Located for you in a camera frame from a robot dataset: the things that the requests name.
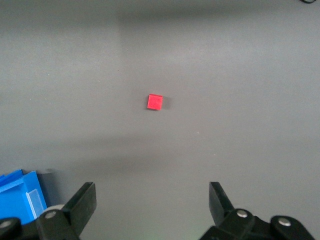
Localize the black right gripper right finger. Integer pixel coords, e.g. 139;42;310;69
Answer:
198;181;315;240

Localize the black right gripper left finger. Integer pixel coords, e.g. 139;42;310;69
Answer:
0;181;97;240

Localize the small red cube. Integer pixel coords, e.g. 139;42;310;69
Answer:
146;93;164;111

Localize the blue plastic storage bin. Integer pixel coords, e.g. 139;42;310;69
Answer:
0;169;48;225

